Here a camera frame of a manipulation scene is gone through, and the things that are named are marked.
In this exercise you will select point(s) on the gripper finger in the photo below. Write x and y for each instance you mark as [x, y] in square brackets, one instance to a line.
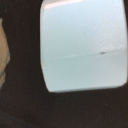
[4, 53]

